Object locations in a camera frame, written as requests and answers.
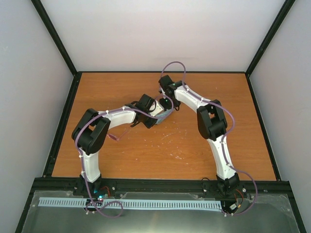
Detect light blue cleaning cloth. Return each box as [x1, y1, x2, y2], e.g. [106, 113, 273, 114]
[156, 110, 171, 124]

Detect pink transparent sunglasses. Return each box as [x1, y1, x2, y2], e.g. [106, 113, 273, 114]
[107, 129, 131, 141]

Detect light blue slotted cable duct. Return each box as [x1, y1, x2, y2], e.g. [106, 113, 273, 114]
[38, 197, 222, 212]

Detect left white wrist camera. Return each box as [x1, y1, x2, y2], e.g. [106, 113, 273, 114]
[149, 100, 164, 117]

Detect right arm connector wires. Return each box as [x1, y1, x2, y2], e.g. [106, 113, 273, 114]
[228, 189, 244, 212]

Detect black enclosure frame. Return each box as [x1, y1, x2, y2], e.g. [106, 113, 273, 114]
[14, 0, 307, 233]

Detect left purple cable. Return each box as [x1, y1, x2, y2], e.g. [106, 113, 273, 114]
[75, 94, 174, 218]

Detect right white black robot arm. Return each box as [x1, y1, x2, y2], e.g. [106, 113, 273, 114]
[158, 75, 240, 196]

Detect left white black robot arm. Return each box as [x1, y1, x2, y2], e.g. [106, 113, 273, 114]
[71, 94, 164, 196]

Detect black aluminium mounting rail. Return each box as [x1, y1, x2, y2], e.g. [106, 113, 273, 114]
[31, 177, 292, 198]

